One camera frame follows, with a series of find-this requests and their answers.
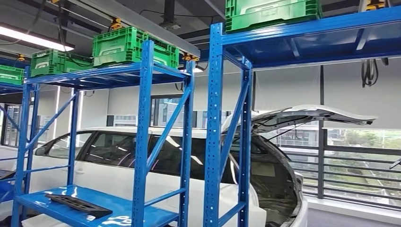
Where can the blue steel shelf rack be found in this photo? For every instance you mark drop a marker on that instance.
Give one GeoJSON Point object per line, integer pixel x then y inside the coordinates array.
{"type": "Point", "coordinates": [213, 125]}
{"type": "Point", "coordinates": [6, 88]}
{"type": "Point", "coordinates": [141, 125]}

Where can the black perforated plastic part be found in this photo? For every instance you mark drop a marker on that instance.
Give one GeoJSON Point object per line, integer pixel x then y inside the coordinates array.
{"type": "Point", "coordinates": [94, 211]}

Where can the small ceiling light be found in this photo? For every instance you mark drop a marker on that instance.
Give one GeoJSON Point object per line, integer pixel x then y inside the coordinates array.
{"type": "Point", "coordinates": [198, 69]}

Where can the grey roller blind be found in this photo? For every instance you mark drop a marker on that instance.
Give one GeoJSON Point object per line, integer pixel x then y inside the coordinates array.
{"type": "Point", "coordinates": [344, 94]}
{"type": "Point", "coordinates": [282, 91]}

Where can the green plastic crate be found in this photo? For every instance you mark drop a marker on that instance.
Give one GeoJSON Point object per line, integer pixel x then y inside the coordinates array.
{"type": "Point", "coordinates": [47, 62]}
{"type": "Point", "coordinates": [11, 75]}
{"type": "Point", "coordinates": [275, 15]}
{"type": "Point", "coordinates": [116, 47]}

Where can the white car with open tailgate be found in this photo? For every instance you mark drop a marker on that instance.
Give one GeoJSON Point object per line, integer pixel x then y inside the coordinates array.
{"type": "Point", "coordinates": [109, 181]}

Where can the grey window railing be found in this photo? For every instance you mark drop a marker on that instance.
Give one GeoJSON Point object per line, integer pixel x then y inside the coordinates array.
{"type": "Point", "coordinates": [360, 150]}

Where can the long ceiling light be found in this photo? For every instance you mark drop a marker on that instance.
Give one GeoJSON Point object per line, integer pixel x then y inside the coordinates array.
{"type": "Point", "coordinates": [31, 38]}

